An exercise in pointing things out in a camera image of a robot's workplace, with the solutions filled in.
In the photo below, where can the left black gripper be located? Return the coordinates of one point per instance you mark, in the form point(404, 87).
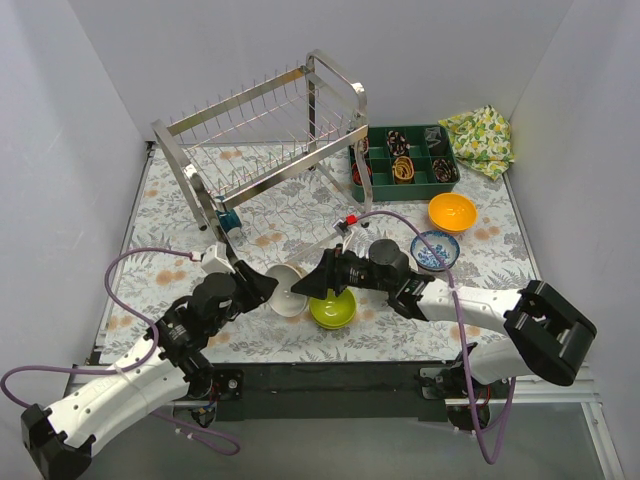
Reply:
point(241, 280)

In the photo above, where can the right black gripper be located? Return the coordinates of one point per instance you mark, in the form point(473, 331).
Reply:
point(338, 273)

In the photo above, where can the lime green bowl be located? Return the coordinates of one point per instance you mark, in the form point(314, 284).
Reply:
point(332, 326)
point(335, 308)

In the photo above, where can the beige floral bowl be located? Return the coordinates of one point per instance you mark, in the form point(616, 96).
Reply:
point(284, 301)

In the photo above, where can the teal blue bowl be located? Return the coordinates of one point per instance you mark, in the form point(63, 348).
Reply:
point(229, 221)

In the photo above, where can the blue floral white bowl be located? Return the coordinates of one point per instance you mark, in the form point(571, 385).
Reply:
point(434, 250)

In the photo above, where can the yellow ribbed bowl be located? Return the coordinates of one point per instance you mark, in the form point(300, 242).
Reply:
point(452, 212)

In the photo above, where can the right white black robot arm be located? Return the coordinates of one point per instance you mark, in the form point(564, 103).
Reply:
point(542, 333)

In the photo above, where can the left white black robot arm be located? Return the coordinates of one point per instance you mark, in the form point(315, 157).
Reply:
point(165, 364)

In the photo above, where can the steel two-tier dish rack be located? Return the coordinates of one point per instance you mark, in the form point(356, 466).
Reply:
point(278, 153)

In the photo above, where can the floral table mat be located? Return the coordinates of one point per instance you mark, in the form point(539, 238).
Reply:
point(156, 270)

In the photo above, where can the orange navy rolled tie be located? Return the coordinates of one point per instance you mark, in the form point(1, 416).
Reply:
point(356, 176)

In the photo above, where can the yellow patterned rolled tie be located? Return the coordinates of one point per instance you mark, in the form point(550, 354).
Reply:
point(403, 170)

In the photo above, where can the green divided organizer tray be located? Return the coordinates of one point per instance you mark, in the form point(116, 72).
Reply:
point(425, 186)

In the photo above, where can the pink black rolled tie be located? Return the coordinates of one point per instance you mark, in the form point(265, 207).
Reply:
point(397, 144)

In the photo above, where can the dark floral rolled tie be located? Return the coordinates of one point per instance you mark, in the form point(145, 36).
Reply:
point(444, 170)

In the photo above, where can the grey rolled tie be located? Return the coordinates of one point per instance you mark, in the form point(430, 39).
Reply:
point(436, 139)

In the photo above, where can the lemon print cloth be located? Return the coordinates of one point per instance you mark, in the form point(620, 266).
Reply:
point(481, 140)

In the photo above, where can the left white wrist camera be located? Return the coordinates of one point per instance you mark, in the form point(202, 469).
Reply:
point(214, 259)

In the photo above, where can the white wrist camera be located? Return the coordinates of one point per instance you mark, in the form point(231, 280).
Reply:
point(214, 259)
point(344, 229)

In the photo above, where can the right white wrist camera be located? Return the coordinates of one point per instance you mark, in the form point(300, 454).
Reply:
point(344, 229)

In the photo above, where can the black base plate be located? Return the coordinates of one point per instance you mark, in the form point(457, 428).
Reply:
point(337, 390)

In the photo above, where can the aluminium frame rail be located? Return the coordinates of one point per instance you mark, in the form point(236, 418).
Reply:
point(533, 390)

